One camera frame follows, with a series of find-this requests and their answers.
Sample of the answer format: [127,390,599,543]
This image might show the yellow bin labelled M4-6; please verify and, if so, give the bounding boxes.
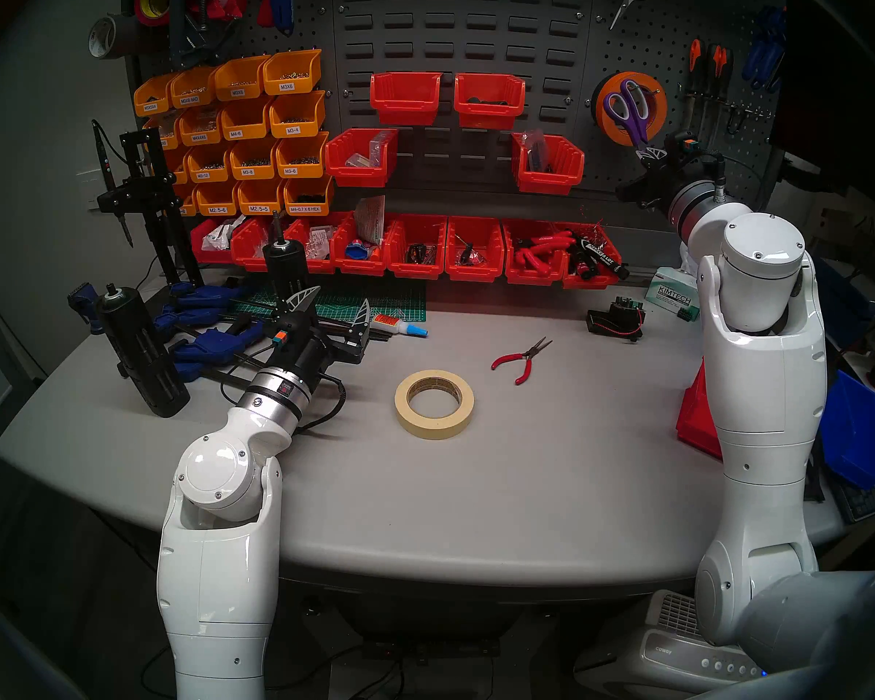
[220,97,274,141]

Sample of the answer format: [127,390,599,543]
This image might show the black keyboard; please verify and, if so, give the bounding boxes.
[830,480,875,524]

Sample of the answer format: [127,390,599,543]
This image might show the grey Coway air purifier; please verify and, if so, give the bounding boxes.
[575,589,766,696]

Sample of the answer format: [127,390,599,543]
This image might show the yellow bin labelled M3-4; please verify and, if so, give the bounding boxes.
[268,90,327,139]

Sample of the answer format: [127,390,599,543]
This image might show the black metal stand frame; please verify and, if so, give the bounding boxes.
[98,128,205,287]

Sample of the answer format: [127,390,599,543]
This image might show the white glue bottle blue cap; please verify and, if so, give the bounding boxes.
[370,314,429,338]

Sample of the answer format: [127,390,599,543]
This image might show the black battery holder with wires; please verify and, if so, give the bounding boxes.
[587,297,646,342]

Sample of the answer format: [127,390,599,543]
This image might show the blue bar clamp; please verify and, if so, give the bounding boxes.
[168,319,267,382]
[153,281,252,331]

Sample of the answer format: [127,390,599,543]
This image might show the grey duct tape roll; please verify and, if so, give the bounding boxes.
[87,15,147,60]

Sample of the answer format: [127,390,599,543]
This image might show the yellow bin labelled HEX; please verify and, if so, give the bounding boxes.
[283,175,335,217]

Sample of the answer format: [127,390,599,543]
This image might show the dark blue tool handle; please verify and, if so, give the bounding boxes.
[67,283,106,335]

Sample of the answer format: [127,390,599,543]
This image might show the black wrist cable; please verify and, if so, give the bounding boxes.
[292,370,348,435]
[700,150,768,203]

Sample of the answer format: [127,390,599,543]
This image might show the black ribbed cylinder tool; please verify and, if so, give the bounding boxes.
[96,283,192,419]

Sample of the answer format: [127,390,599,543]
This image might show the yellow bin labelled M4X6X5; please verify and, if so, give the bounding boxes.
[146,112,184,149]

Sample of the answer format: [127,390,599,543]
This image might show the user manual in bag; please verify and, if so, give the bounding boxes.
[354,195,387,246]

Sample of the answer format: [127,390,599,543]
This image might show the grey louvred wall panel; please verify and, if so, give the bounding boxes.
[332,0,591,196]

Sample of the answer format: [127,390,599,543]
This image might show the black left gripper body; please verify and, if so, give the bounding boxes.
[271,314,371,384]

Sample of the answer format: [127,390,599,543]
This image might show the yellow bin labelled M3-6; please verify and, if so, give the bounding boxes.
[275,131,331,179]

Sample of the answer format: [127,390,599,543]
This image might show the blue handled tool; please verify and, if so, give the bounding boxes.
[742,6,788,90]

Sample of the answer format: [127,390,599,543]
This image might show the yellow bin labelled M2.5-5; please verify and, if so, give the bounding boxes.
[236,179,287,217]

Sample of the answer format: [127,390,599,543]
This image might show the green cutting mat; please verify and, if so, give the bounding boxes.
[230,279,427,324]

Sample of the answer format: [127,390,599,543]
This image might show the red plastic storage bin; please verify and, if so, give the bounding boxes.
[561,221,624,291]
[385,214,449,280]
[445,216,506,284]
[675,359,723,460]
[281,217,340,275]
[325,128,400,189]
[230,216,278,273]
[370,71,443,127]
[502,219,566,287]
[190,217,238,265]
[512,133,586,196]
[333,211,391,276]
[454,73,527,131]

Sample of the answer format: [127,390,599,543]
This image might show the yellow bin labelled M3-12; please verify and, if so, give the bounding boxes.
[186,144,232,184]

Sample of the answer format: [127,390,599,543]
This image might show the yellow bin labelled M3-8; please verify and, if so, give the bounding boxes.
[228,139,280,182]

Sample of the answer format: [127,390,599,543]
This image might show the yellow bin labelled M4X4X6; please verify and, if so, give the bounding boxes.
[179,106,225,147]

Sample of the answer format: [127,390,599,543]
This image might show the red handled needle pliers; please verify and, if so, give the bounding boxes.
[491,338,553,386]

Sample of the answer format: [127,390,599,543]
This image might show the purple handled scissors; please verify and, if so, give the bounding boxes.
[602,79,655,158]

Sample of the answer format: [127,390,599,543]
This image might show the orange black handled file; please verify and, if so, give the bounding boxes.
[700,44,728,152]
[678,39,703,134]

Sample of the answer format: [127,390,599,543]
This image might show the Kimtech tissue box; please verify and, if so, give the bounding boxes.
[645,243,702,322]

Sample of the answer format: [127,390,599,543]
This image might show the beige masking tape roll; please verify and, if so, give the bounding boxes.
[394,369,475,440]

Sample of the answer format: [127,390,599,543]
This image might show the orange tape roll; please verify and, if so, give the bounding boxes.
[593,71,668,147]

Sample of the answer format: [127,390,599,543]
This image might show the black tape roll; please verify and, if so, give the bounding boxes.
[591,77,613,134]

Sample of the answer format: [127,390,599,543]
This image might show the yellow bin labelled M3X8 BAD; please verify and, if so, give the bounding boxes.
[169,66,218,110]

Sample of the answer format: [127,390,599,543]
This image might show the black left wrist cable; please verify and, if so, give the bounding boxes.
[292,370,348,435]

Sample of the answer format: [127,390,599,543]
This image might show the yellow bin labelled M2.5-6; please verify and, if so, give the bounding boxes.
[195,182,240,217]

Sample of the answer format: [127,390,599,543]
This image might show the large blue storage bin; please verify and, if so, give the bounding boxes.
[820,370,875,491]

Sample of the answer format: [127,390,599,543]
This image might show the black cylinder with long bit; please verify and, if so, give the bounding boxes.
[262,211,311,298]

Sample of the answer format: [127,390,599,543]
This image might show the clear plastic parts bag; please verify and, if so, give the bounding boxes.
[346,131,394,168]

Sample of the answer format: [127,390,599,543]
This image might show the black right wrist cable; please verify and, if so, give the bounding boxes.
[700,150,768,203]

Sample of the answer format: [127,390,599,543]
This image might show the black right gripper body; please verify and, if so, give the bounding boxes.
[616,159,701,214]

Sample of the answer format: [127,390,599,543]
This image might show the white crumpled plastic bag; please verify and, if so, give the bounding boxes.
[203,217,247,252]

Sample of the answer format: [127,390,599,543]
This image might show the clear bag with black parts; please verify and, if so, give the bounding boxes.
[521,130,555,174]

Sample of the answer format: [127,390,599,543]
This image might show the yellow bin labelled M3X6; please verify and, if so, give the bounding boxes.
[262,48,323,96]

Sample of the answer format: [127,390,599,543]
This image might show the grey perforated pegboard panel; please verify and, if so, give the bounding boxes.
[576,0,785,214]
[124,0,336,218]

